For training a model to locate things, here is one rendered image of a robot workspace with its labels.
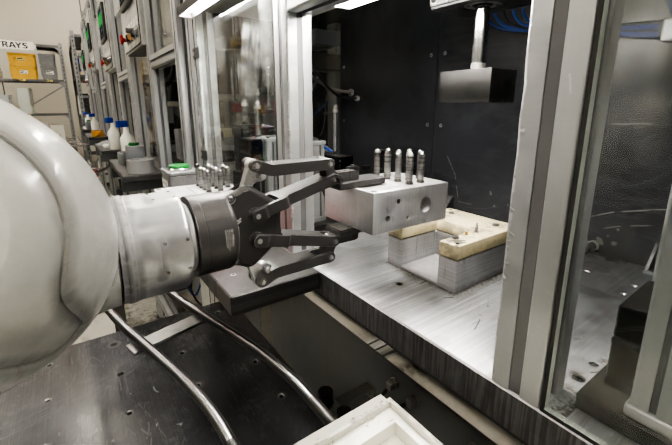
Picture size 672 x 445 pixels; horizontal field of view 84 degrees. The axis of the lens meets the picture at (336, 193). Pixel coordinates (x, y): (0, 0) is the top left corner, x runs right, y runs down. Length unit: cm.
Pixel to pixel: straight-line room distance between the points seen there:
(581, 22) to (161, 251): 34
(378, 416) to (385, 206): 20
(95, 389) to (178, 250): 53
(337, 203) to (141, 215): 23
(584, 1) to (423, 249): 42
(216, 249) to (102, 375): 55
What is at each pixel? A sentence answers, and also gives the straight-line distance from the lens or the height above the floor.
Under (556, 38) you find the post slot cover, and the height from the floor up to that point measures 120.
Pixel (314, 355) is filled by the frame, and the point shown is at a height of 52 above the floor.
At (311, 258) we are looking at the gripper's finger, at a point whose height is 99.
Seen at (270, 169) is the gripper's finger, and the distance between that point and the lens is 38.
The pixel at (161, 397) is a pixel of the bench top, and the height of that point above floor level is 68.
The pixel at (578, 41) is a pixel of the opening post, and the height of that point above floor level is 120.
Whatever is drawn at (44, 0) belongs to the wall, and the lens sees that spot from 801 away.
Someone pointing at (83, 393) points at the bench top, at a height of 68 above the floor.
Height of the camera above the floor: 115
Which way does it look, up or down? 13 degrees down
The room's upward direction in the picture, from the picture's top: straight up
